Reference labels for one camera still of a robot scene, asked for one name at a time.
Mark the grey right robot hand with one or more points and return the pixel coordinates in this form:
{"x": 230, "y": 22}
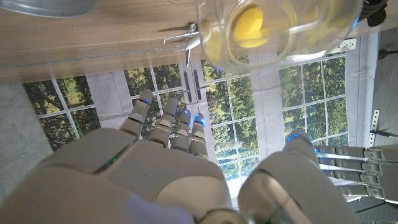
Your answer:
{"x": 155, "y": 180}

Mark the white power strip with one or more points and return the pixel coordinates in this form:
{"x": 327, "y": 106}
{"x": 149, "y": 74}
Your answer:
{"x": 345, "y": 46}

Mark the black hair claw clip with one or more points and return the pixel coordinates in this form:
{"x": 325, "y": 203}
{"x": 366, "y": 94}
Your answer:
{"x": 374, "y": 12}

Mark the white toy airplane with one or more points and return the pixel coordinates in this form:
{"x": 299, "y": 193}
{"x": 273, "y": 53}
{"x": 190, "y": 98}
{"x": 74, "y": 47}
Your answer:
{"x": 188, "y": 39}

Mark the yellow banana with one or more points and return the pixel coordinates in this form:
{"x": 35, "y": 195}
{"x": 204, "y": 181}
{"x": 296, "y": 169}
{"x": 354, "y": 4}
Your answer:
{"x": 248, "y": 28}

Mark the white perforated metal bracket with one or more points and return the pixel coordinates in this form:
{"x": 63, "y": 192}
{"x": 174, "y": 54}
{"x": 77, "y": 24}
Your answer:
{"x": 373, "y": 127}

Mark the clear plastic jar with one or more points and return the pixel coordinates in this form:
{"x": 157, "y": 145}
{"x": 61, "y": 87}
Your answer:
{"x": 280, "y": 34}

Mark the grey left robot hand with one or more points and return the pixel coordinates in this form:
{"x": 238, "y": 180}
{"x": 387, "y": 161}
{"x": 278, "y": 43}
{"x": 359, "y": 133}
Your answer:
{"x": 367, "y": 171}

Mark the printed window backdrop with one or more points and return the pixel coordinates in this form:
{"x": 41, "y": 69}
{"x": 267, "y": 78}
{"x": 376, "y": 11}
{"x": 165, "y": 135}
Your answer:
{"x": 248, "y": 109}

